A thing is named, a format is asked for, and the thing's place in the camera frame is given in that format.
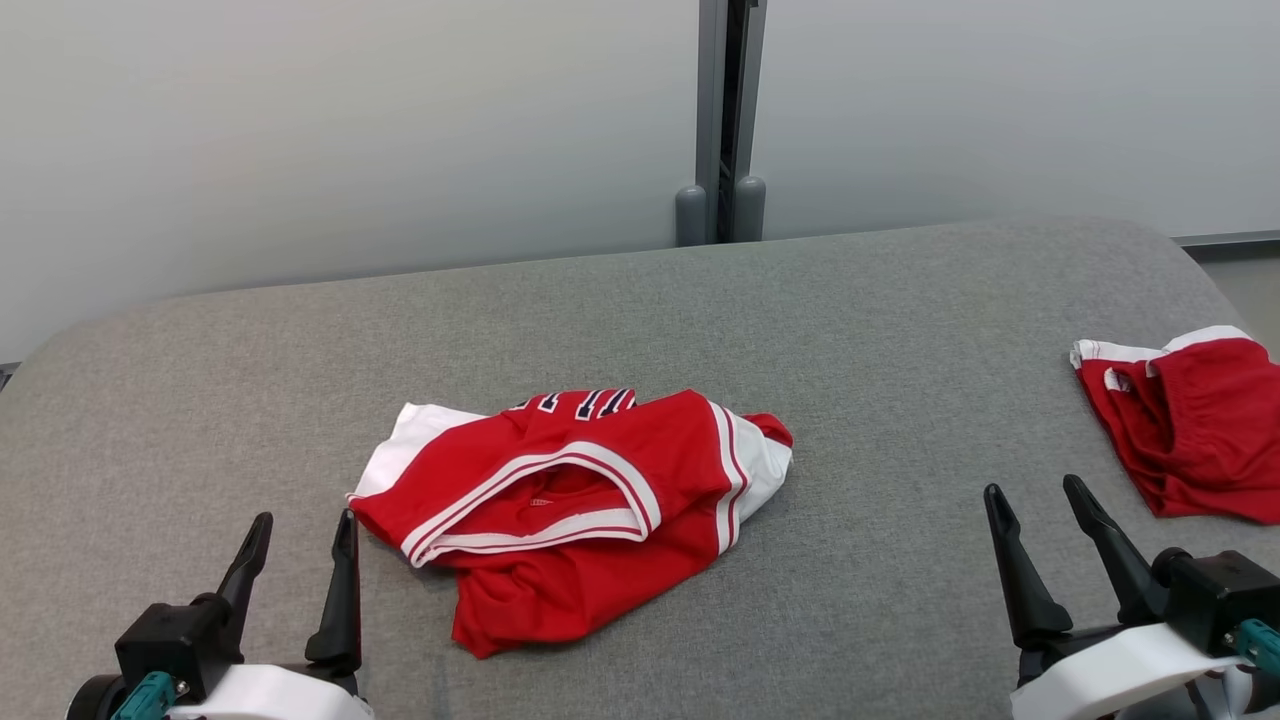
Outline red white basketball jersey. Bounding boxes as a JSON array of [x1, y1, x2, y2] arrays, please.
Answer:
[[347, 387, 794, 659]]

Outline teal left camera cable plug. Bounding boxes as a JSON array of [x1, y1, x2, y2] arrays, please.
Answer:
[[108, 671, 179, 720]]

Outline teal camera cable plug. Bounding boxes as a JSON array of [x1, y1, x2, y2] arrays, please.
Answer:
[[108, 671, 179, 720], [1232, 617, 1280, 677]]

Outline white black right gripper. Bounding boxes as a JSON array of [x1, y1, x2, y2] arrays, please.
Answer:
[[983, 474, 1249, 720]]

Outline teal right camera cable plug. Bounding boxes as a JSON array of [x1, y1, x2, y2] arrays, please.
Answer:
[[1232, 617, 1280, 677]]

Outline grey double partition post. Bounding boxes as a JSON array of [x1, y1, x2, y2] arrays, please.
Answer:
[[675, 0, 769, 247]]

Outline red white-trimmed shorts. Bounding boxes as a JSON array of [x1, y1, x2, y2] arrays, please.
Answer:
[[1070, 325, 1280, 525]]

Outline grey partition base rail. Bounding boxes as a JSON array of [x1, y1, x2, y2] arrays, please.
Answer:
[[1172, 230, 1280, 249]]

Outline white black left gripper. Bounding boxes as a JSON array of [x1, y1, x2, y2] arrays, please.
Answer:
[[165, 508, 374, 720]]

